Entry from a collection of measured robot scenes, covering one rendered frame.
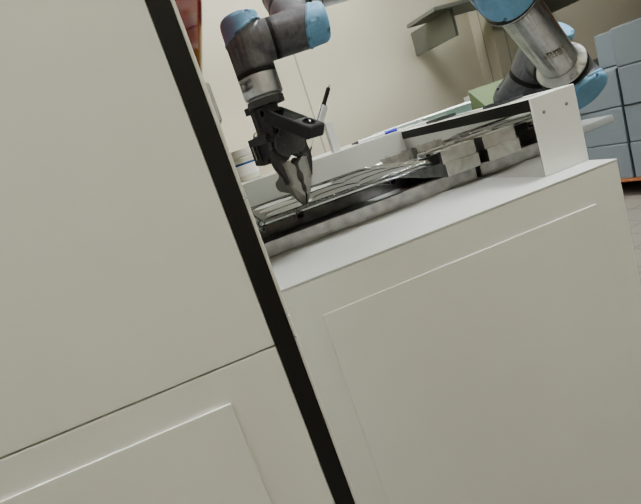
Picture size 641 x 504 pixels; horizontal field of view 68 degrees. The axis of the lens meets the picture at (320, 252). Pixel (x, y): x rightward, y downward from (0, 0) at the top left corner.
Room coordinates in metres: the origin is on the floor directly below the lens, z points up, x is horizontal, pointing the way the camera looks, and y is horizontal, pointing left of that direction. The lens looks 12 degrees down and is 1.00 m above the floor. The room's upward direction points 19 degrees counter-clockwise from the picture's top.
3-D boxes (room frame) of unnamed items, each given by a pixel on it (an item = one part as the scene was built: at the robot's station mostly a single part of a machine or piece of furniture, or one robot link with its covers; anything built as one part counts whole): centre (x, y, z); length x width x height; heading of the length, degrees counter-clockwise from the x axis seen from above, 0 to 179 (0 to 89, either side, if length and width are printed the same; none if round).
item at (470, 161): (1.17, -0.31, 0.87); 0.36 x 0.08 x 0.03; 10
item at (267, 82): (0.95, 0.01, 1.13); 0.08 x 0.08 x 0.05
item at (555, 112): (1.11, -0.42, 0.89); 0.55 x 0.09 x 0.14; 10
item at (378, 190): (1.27, -0.09, 0.84); 0.50 x 0.02 x 0.03; 100
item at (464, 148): (1.02, -0.34, 0.89); 0.08 x 0.03 x 0.03; 100
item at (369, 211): (1.00, -0.13, 0.84); 0.50 x 0.02 x 0.03; 100
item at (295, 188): (0.94, 0.02, 0.95); 0.06 x 0.03 x 0.09; 40
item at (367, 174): (1.11, -0.05, 0.90); 0.34 x 0.34 x 0.01; 10
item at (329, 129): (1.37, -0.12, 1.03); 0.06 x 0.04 x 0.13; 100
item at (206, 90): (0.88, 0.13, 1.02); 0.81 x 0.03 x 0.40; 10
